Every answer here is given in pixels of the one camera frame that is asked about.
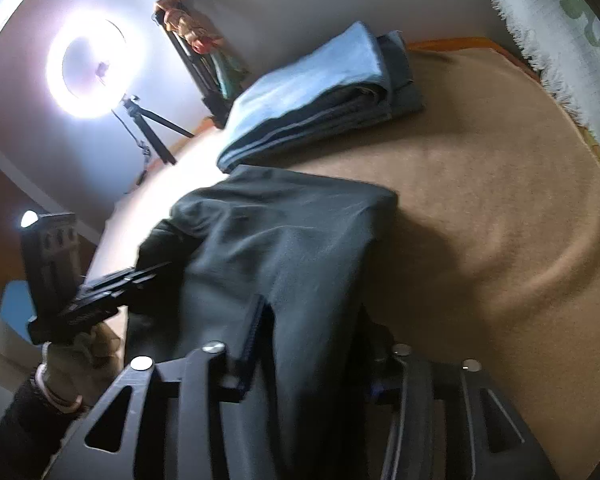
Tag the brown blanket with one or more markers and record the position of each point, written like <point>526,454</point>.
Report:
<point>480,210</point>

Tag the black rack with clothes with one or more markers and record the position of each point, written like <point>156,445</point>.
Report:
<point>205,85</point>

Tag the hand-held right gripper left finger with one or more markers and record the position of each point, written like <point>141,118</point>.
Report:
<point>250,342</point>

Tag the person's left hand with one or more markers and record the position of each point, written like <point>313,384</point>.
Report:
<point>65,365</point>

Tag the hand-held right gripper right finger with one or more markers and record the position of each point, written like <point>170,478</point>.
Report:
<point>415,375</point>

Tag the small black tripod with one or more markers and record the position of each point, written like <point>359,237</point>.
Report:
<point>136,111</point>

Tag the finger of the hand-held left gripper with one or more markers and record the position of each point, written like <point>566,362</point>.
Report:
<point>125,277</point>
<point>87,316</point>

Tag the white green patterned throw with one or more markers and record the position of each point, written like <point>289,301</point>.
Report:
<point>555,35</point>

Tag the black pants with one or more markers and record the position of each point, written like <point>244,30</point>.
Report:
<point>290,260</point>

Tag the folded blue jeans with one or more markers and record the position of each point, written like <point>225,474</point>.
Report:
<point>310,90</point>

